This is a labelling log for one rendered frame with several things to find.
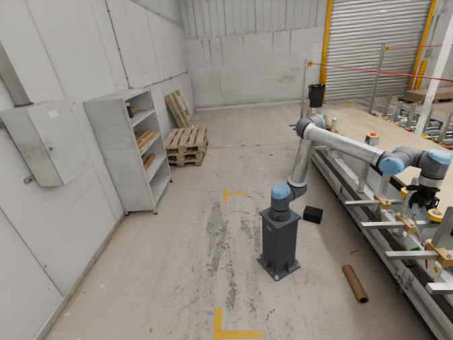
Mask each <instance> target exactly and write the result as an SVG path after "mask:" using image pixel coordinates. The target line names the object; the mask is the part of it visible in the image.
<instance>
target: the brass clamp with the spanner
mask: <svg viewBox="0 0 453 340"><path fill-rule="evenodd" d="M431 241H432V239H427V240H426V241H424V242H426V243H427V247H426V248H427V251H433V250H435V251H436V252H437V253H438V254H439V256H438V258H437V259H436V260H437V261H438V262H439V263H440V264H441V265H442V266H453V255H452V258H447V257H446V255H447V254H450V255H451V253H449V251H447V250H446V249H445V248H444V247H443V248H435V247H434V246H433V245H432V244H431Z"/></svg>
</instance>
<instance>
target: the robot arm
mask: <svg viewBox="0 0 453 340"><path fill-rule="evenodd" d="M324 126H325V120H324V118H323V117H322V116H321V115H320V114H313V115H310V116H307V117H303V118H301V119H300V120H299V121H298V122H297V123H296V126H295V130H296V133H297V135H298V136H299V137H300V138H301V139H300V142H299V147H298V150H297V155H296V158H295V163H294V166H293V171H292V174H291V176H290V177H289V178H288V180H287V183H286V184H285V183H284V184H281V183H278V184H276V185H274V186H273V187H272V189H271V207H270V210H269V211H268V215H269V217H270V218H271V219H272V220H274V221H278V222H285V221H288V220H289V219H290V218H291V211H290V208H289V203H290V202H292V201H293V200H295V199H297V198H298V197H300V196H302V195H304V194H305V193H306V192H307V189H308V185H307V183H306V180H305V176H306V173H307V170H308V166H309V163H310V160H311V156H312V154H313V150H314V147H315V143H316V142H318V143H320V144H323V145H325V146H328V147H330V148H333V149H334V150H337V151H340V152H343V153H345V154H347V155H349V156H352V157H355V158H356V159H359V160H361V161H364V162H366V163H369V164H371V165H374V166H375V167H378V168H380V171H381V172H382V173H384V174H386V175H398V174H399V173H402V172H403V171H404V170H405V169H406V168H407V167H409V166H411V167H416V168H419V169H421V172H420V174H419V177H418V180H417V181H418V182H419V185H418V186H416V185H413V184H411V185H408V186H406V190H409V191H416V192H414V193H413V195H412V196H411V197H410V199H409V208H410V211H411V214H412V215H413V216H416V215H420V213H422V214H424V215H427V211H426V209H425V208H426V207H429V208H434V207H435V208H437V206H438V204H439V202H440V199H439V198H437V197H436V196H435V195H436V192H440V189H439V188H438V187H440V186H441V185H442V183H443V181H444V178H445V176H446V173H447V171H448V168H449V166H450V164H451V163H452V155H451V154H450V153H449V152H446V151H445V150H440V149H439V150H438V149H429V150H428V151H426V150H420V149H416V148H410V147H407V146H396V147H395V148H394V149H393V151H392V152H388V151H386V150H381V149H378V148H375V147H372V146H370V145H367V144H364V143H361V142H358V141H356V140H352V139H350V138H347V137H344V136H341V135H338V134H335V133H333V132H329V131H327V130H324V129H322V128H323V127H324ZM437 201H438V203H437V205H435V204H436V202H437Z"/></svg>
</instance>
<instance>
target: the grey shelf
mask: <svg viewBox="0 0 453 340"><path fill-rule="evenodd" d="M149 93H150V94H149ZM116 94H121V95H116ZM109 95H114V96H109ZM150 99H151V100H150ZM126 100H127V101H126ZM151 101H152V102H151ZM125 102H129V105H130V107H132V106H134V107H135V108H136V112H135V113H133V118H131V119H130V118H129V114H128V111H127V107H126V104H125ZM83 104H84V107H85V109H86V112H87V114H88V117H89V120H90V123H91V125H92V128H93V130H94V133H95V135H96V139H97V140H98V143H99V146H100V149H101V151H102V154H103V157H104V159H105V162H106V164H107V167H108V169H109V172H110V174H111V177H112V180H113V183H114V185H115V188H116V190H117V193H118V195H119V199H120V201H121V203H122V206H123V209H124V211H125V216H126V217H127V216H129V213H127V211H139V210H152V209H153V211H154V214H155V215H157V214H158V212H157V209H156V205H157V203H158V199H159V198H160V196H161V195H162V193H163V192H164V189H165V188H166V186H167V184H168V182H169V180H170V183H172V182H173V180H172V177H171V171H170V168H169V163H168V159H167V154H166V151H165V148H164V142H163V139H162V134H161V130H160V126H159V122H158V117H157V114H156V108H155V105H154V99H153V96H152V91H151V88H137V89H129V90H120V91H117V92H113V93H110V94H107V95H104V96H100V97H98V98H94V99H91V100H89V101H84V102H83ZM123 114H124V115H123ZM155 118H156V119H155ZM147 129H150V130H154V131H156V135H155V136H154V137H153V138H152V139H151V140H149V141H148V142H147V143H146V144H145V145H144V146H143V147H142V148H141V149H139V148H138V144H137V141H136V138H135V134H134V131H136V132H139V131H140V130H142V131H144V132H145V131H146V130H147ZM163 152H164V153H163ZM152 153H154V154H155V155H156V156H155V158H154V159H153V161H152V162H151V163H150V165H149V166H148V168H147V169H146V170H145V169H144V164H143V162H142V158H141V156H142V155H143V154H145V155H147V156H148V157H149V156H150V155H151V154H152ZM165 160H166V161H165ZM138 163H139V164H138ZM167 169H168V170H167Z"/></svg>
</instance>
